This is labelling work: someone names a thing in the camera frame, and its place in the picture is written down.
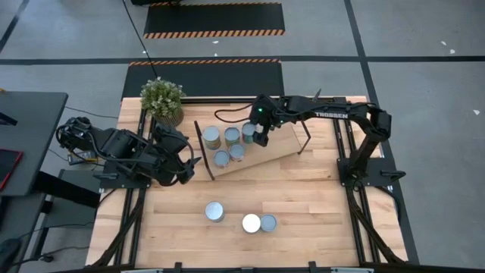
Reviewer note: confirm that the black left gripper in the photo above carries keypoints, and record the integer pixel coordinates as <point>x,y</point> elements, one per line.
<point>170,151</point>

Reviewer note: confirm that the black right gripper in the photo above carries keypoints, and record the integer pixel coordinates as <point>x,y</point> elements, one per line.
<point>265,112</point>

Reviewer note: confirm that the can with multicolour tomatoes label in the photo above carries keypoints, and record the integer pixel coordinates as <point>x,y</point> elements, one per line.
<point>248,132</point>

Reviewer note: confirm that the can with green label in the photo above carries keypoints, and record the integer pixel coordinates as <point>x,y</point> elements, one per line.
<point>232,135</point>

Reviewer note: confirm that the grey-lid tin can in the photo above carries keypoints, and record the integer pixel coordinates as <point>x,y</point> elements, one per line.
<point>268,222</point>
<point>236,151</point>
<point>221,158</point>

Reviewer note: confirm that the can with yellow-orange label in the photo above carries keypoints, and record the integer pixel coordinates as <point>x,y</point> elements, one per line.
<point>211,136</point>

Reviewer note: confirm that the silver-lid can blue label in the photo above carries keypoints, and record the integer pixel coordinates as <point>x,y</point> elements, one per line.
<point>214,211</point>

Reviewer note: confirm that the white-lid can orange label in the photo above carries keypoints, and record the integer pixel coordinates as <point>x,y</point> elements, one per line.
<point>251,223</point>

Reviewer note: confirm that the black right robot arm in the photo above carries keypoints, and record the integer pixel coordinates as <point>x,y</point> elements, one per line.
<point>341,113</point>

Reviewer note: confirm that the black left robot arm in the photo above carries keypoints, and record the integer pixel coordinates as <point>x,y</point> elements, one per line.
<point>113,146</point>

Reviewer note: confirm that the black mat with hazard stripes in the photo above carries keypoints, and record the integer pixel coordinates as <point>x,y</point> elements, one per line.
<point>214,19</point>
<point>227,77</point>

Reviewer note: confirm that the potted green plant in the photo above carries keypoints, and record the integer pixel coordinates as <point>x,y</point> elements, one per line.
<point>163,95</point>

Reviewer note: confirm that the black power brick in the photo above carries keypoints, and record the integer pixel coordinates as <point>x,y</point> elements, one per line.
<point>79,156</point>

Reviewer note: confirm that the black desk foot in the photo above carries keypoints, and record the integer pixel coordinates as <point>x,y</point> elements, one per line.
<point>64,187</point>

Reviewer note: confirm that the black desk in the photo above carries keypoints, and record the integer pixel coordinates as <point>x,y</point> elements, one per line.
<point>34,132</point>

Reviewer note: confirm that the red-edged tablet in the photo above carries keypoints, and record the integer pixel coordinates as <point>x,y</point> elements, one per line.
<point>5,167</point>

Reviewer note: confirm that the small black device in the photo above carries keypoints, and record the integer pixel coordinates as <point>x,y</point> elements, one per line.
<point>7,119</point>

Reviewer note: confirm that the wooden shelf with black frame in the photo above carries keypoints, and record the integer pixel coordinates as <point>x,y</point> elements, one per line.
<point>280,146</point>

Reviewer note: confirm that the black aluminium table frame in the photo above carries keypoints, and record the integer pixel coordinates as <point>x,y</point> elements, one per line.
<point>204,100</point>

